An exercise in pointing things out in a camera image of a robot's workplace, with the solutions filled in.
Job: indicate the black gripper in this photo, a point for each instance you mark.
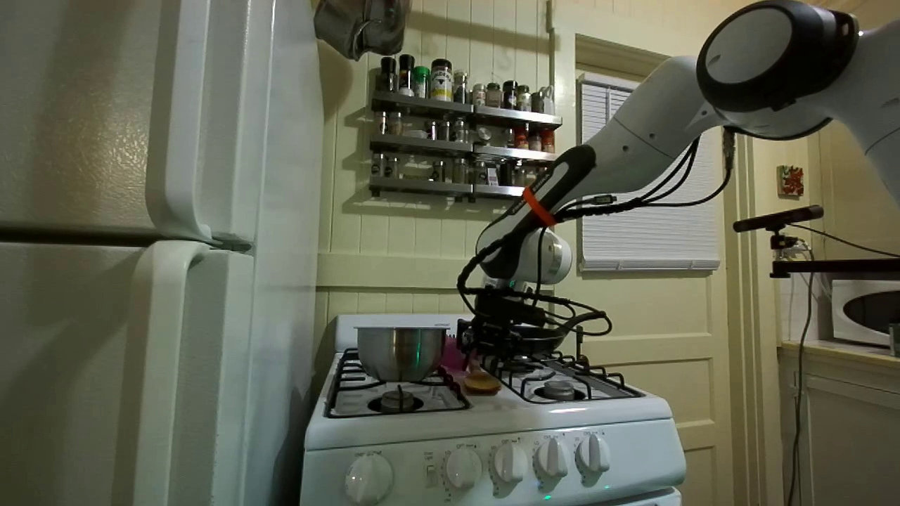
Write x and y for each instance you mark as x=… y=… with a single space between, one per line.
x=506 y=306

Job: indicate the wooden cooking spoon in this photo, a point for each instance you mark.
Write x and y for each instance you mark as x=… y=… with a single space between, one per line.
x=481 y=385

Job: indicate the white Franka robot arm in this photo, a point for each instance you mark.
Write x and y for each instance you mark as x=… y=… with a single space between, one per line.
x=648 y=122

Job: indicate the black frying pan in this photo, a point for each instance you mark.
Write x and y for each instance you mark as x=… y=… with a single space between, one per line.
x=572 y=337

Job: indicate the pink plastic cup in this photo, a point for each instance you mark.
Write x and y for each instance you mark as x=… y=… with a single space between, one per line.
x=454 y=361

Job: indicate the steel mixing bowl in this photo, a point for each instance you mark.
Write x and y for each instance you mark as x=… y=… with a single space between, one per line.
x=399 y=352

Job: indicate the black burner grate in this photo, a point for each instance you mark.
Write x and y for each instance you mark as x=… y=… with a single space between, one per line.
x=350 y=406
x=599 y=385

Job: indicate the white gas stove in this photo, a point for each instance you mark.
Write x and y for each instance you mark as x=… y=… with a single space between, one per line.
x=488 y=439

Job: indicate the white stove knob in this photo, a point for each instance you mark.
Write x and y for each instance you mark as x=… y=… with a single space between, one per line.
x=366 y=480
x=553 y=456
x=463 y=469
x=594 y=455
x=509 y=462

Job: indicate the white window blind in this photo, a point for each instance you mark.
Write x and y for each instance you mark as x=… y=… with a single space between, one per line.
x=657 y=243

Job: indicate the cream panelled door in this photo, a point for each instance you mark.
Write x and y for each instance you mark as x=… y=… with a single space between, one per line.
x=684 y=413

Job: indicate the white label spice jar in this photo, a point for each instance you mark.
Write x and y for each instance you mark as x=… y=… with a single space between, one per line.
x=439 y=80

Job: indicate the green lid spice jar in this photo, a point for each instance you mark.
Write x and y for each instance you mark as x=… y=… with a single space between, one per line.
x=422 y=84

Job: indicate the dark spice jar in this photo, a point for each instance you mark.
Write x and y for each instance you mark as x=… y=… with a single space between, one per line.
x=405 y=74
x=390 y=74

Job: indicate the white microwave oven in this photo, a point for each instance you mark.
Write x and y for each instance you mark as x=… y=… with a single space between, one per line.
x=861 y=314

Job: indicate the cream counter cabinet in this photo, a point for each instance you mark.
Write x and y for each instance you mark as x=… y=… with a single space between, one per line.
x=847 y=424

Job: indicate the white refrigerator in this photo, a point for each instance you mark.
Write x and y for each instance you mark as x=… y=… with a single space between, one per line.
x=121 y=283

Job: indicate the metal wall spice rack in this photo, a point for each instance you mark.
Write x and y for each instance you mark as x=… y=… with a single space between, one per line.
x=450 y=150

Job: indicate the black stereo camera bar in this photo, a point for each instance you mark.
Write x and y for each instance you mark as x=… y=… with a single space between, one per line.
x=778 y=220

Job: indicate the red wall decoration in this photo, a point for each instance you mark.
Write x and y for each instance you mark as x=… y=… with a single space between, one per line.
x=788 y=182

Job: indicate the black camera stand bar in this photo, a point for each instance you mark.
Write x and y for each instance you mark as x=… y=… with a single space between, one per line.
x=844 y=269

